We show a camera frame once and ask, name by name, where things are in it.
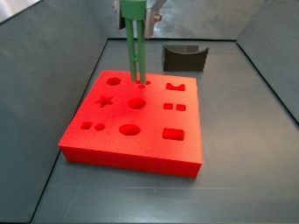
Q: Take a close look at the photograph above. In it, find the black curved fixture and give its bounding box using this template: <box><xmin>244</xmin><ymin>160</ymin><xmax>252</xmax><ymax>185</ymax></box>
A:
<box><xmin>163</xmin><ymin>45</ymin><xmax>209</xmax><ymax>72</ymax></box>

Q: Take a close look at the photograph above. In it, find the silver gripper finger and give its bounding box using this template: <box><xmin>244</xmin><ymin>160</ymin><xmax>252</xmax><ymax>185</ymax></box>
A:
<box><xmin>144</xmin><ymin>0</ymin><xmax>167</xmax><ymax>39</ymax></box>
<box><xmin>112</xmin><ymin>0</ymin><xmax>125</xmax><ymax>30</ymax></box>

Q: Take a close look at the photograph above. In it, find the green three prong object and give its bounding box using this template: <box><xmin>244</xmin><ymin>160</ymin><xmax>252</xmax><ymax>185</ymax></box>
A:
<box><xmin>120</xmin><ymin>0</ymin><xmax>145</xmax><ymax>85</ymax></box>

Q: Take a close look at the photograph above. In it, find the red block with shaped holes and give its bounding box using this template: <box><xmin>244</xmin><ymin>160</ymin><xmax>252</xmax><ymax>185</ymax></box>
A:
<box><xmin>58</xmin><ymin>71</ymin><xmax>203</xmax><ymax>178</ymax></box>

